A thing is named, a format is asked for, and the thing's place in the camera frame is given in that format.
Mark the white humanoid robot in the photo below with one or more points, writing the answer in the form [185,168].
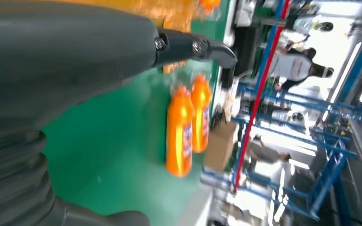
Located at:
[287,116]
[309,25]

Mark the brown cardboard box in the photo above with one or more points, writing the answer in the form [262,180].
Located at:
[220,146]

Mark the yellow taped cardboard mat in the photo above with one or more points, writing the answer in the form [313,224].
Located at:
[168,15]

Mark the person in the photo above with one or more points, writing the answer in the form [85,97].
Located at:
[293,65]

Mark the red pole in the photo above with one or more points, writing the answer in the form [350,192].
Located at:
[260,93]

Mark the blue metal rack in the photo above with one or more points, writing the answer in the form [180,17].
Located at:
[340,153]

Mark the black remote controller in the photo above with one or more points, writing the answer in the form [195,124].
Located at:
[227,78]

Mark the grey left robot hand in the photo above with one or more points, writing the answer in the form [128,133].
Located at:
[59,50]

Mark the black carry bag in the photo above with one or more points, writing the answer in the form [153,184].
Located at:
[246,53]

